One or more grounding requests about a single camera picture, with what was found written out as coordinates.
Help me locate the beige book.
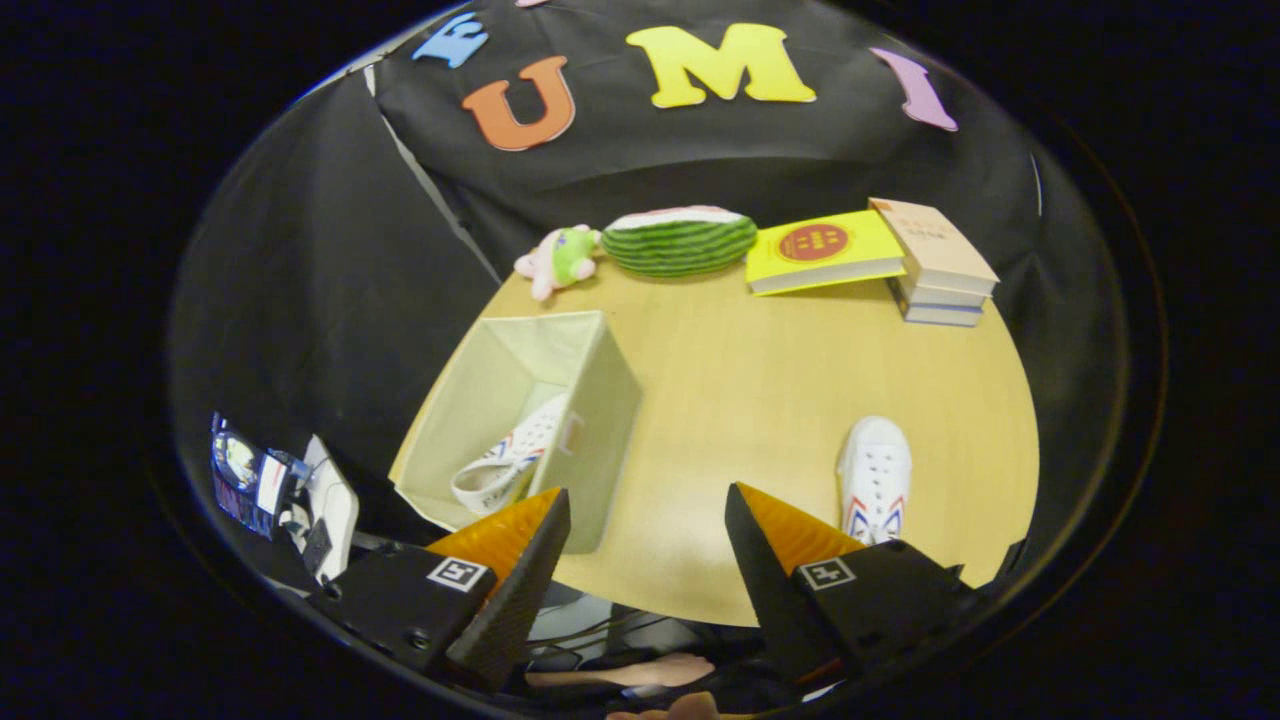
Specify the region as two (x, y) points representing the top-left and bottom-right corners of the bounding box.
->
(868, 197), (1001, 299)

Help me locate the yellow book with red circle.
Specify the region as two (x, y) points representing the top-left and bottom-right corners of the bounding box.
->
(745, 208), (909, 297)

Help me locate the pink and green plush toy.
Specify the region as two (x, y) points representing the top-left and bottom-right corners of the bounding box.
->
(513, 224), (604, 304)

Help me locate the grey blue book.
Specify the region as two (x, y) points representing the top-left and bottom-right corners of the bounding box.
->
(887, 280), (987, 328)

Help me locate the beige fabric storage box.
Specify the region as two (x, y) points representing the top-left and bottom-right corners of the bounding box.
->
(390, 310), (643, 556)

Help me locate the watermelon slice plush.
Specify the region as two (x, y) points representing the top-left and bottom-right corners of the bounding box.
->
(600, 205), (759, 279)

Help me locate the white book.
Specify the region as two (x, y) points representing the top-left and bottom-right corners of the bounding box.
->
(894, 274), (993, 312)

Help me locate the white shoe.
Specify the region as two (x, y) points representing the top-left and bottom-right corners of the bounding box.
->
(837, 416), (914, 547)
(450, 393), (571, 516)

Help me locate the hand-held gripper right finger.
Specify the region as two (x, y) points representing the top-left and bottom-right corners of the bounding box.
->
(724, 482), (986, 691)

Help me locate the blue printed package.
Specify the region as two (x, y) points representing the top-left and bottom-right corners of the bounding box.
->
(209, 413), (306, 542)

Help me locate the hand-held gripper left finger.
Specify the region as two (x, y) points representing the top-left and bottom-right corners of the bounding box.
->
(308, 487), (573, 696)

